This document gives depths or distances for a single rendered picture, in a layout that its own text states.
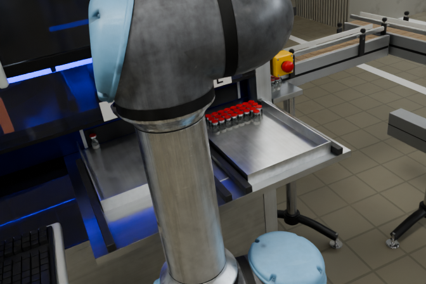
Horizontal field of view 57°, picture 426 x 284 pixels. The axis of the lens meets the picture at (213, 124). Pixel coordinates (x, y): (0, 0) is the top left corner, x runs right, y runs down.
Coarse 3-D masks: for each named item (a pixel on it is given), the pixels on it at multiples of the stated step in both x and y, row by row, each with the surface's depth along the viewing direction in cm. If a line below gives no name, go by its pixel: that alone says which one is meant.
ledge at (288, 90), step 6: (282, 84) 150; (288, 84) 150; (282, 90) 146; (288, 90) 145; (294, 90) 145; (300, 90) 144; (276, 96) 142; (282, 96) 142; (288, 96) 143; (294, 96) 144; (276, 102) 141
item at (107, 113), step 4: (100, 104) 112; (104, 104) 112; (108, 104) 113; (104, 108) 113; (108, 108) 114; (104, 112) 113; (108, 112) 114; (112, 112) 115; (104, 116) 114; (108, 116) 114; (112, 116) 115; (116, 116) 116; (104, 120) 114
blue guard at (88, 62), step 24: (48, 72) 103; (72, 72) 105; (0, 96) 100; (24, 96) 102; (48, 96) 105; (72, 96) 108; (96, 96) 111; (0, 120) 102; (24, 120) 105; (48, 120) 107; (72, 120) 110; (96, 120) 114; (0, 144) 104
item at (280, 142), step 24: (264, 120) 127; (288, 120) 121; (216, 144) 111; (240, 144) 116; (264, 144) 114; (288, 144) 113; (312, 144) 111; (240, 168) 99; (264, 168) 98; (288, 168) 102
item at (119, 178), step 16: (112, 144) 124; (128, 144) 123; (96, 160) 117; (112, 160) 116; (128, 160) 115; (96, 176) 109; (112, 176) 109; (128, 176) 108; (144, 176) 107; (96, 192) 97; (112, 192) 102; (128, 192) 97; (144, 192) 99; (112, 208) 96
